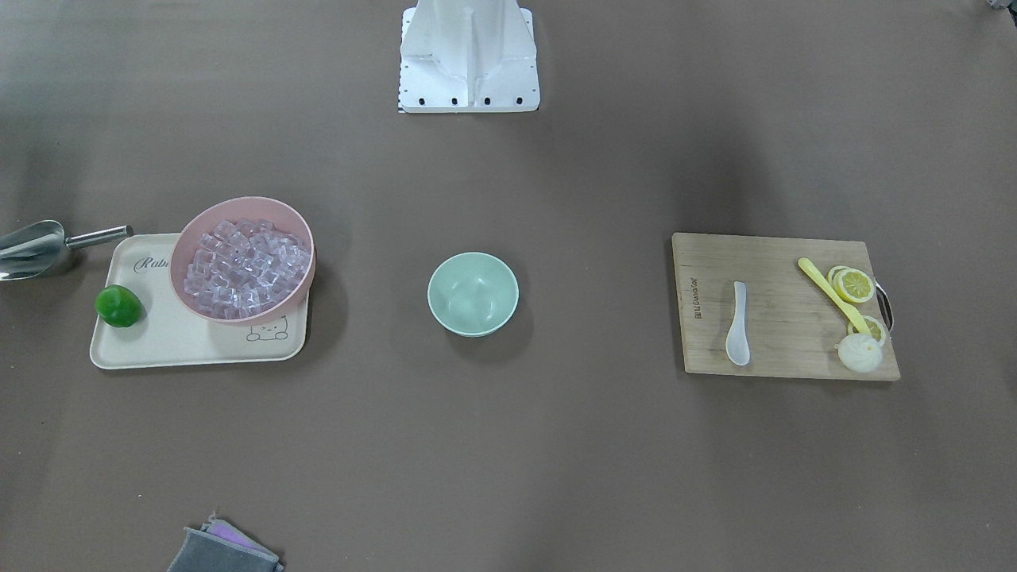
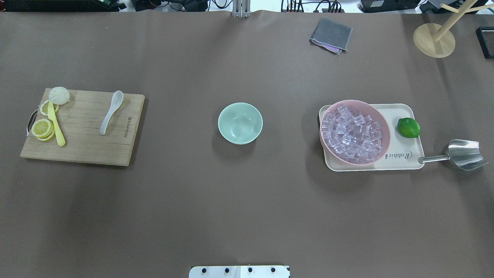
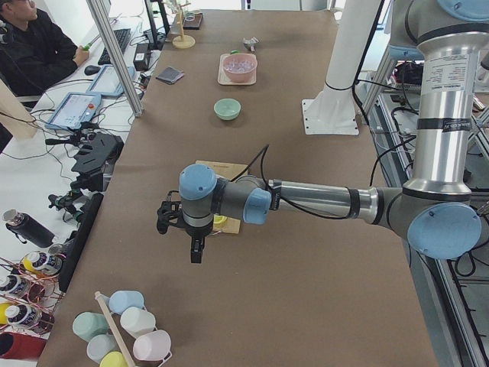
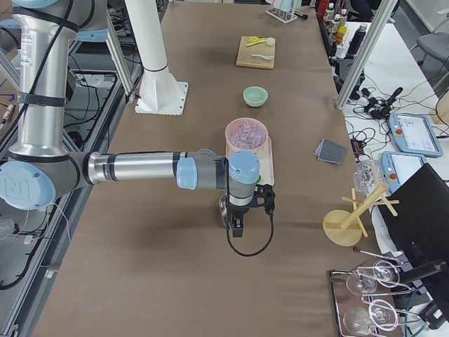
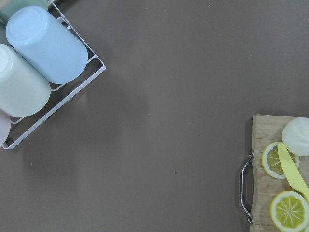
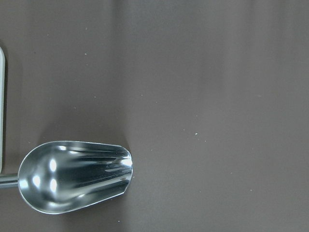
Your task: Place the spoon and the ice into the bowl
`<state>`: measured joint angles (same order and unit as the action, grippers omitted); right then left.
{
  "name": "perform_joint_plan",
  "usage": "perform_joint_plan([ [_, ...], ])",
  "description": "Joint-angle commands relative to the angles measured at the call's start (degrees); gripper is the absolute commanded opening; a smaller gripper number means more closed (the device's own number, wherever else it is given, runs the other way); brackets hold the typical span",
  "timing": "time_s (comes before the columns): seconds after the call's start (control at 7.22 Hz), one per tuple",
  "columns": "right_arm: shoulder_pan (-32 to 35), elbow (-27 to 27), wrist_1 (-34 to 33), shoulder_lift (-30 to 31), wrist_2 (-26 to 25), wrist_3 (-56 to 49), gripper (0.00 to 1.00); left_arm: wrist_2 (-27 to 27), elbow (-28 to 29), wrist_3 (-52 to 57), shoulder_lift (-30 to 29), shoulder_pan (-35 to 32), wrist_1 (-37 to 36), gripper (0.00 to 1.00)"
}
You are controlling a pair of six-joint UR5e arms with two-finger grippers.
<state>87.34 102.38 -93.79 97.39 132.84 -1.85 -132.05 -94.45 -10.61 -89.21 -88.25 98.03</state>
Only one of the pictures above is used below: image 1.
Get white ceramic spoon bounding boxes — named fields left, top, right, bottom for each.
left=724, top=281, right=752, bottom=367

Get mint green bowl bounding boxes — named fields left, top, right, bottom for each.
left=427, top=251, right=520, bottom=338

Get pink bowl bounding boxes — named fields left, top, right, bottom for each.
left=168, top=196, right=317, bottom=326

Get pile of clear ice cubes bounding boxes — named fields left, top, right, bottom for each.
left=177, top=218, right=312, bottom=321

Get metal ice scoop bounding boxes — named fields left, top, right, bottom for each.
left=1, top=218, right=134, bottom=281

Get wooden cutting board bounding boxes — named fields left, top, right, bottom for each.
left=671, top=232, right=901, bottom=381

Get cream rectangular tray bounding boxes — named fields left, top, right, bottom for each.
left=88, top=233, right=309, bottom=370

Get lower lemon slice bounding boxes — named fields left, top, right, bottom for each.
left=846, top=314, right=889, bottom=346

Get grey and purple cloths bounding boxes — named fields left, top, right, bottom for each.
left=168, top=516, right=284, bottom=571

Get green lime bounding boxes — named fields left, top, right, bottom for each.
left=94, top=284, right=145, bottom=328

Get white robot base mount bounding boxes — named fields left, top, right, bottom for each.
left=397, top=1, right=541, bottom=114

